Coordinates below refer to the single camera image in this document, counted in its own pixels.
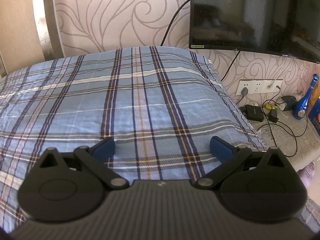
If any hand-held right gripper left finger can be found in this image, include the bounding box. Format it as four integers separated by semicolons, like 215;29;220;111
37;137;128;190

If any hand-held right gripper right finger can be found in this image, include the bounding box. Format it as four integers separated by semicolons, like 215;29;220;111
196;136;288;189

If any black set-top box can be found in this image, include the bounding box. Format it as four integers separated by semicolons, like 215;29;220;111
244;104;265;122

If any blue plaid blanket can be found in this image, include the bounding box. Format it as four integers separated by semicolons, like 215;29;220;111
0;46;268;233

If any grey power plug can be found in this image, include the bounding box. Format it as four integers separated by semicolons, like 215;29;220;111
239;87;250;108

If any black power adapter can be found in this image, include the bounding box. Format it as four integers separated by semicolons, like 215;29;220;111
268;109;279;123

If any dark small pouch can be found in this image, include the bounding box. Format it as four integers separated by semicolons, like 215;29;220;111
281;95;297;111

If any blue glass bottle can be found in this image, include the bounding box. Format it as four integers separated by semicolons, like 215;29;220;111
293;74;320;120

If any blue orange carton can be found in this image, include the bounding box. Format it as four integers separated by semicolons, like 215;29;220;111
307;80;320;135

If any black television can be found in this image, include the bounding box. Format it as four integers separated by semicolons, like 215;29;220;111
189;0;320;64

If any white wall socket panel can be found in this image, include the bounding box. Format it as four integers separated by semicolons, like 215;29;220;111
236;79;283;96

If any black looped cable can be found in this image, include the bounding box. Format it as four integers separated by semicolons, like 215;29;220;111
257;99;310;158

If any white charging cable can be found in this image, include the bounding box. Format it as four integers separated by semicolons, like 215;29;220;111
267;55;284;90

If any thin black television cable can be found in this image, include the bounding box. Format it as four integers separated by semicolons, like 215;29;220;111
221;51;241;81

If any silver metal frame strip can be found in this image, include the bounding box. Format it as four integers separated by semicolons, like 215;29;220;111
37;0;64;58

